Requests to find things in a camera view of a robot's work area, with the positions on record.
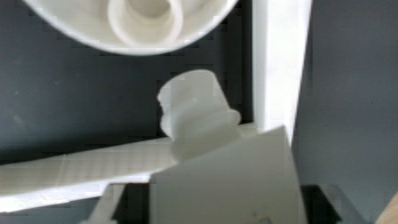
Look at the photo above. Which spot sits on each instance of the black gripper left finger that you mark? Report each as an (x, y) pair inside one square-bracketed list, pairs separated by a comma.
[(122, 205)]

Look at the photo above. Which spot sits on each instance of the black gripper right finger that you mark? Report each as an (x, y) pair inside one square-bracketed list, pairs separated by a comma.
[(329, 208)]

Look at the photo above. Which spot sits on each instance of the white stool leg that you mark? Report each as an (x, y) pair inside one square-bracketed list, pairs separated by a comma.
[(231, 184)]

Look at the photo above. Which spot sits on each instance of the white round stool seat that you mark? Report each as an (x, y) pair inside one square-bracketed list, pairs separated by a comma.
[(133, 27)]

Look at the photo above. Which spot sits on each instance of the white front fence bar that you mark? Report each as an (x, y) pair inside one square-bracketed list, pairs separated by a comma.
[(69, 177)]

